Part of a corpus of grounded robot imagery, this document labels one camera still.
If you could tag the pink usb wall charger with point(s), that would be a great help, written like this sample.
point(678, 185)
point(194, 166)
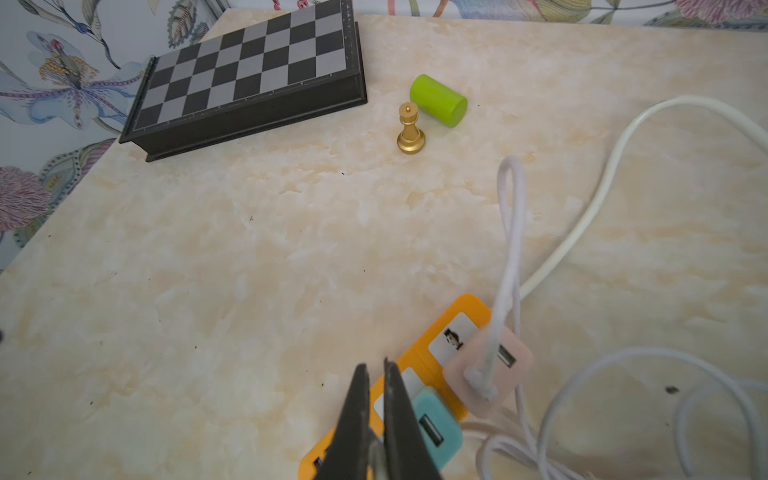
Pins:
point(483, 387)

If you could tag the orange power strip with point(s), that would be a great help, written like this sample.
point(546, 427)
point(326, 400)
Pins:
point(421, 366)

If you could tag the teal usb wall charger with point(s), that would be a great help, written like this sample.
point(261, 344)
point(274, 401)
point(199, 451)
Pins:
point(440, 430)

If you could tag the black white folding chessboard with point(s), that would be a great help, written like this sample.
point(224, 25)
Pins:
point(290, 68)

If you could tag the gold chess pawn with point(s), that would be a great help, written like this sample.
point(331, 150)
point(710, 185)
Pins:
point(411, 139)

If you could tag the green cylinder block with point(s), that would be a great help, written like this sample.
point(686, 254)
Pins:
point(438, 100)

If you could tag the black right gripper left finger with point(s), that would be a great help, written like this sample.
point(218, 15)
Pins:
point(348, 453)

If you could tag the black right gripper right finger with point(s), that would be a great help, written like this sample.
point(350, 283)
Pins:
point(407, 456)

